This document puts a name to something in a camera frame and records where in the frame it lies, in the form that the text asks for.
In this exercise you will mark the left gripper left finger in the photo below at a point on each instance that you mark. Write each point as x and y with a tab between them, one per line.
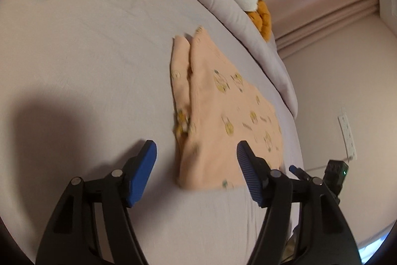
123	188

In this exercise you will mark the pink curtain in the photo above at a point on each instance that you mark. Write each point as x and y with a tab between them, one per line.
322	7

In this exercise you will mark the peach cartoon print garment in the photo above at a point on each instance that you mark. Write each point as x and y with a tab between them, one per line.
216	108

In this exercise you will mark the orange plush toy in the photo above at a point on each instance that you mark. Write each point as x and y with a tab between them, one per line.
261	18

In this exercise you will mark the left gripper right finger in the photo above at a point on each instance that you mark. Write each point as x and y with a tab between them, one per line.
272	190

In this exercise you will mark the white power strip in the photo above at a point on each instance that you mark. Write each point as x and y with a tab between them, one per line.
347	135

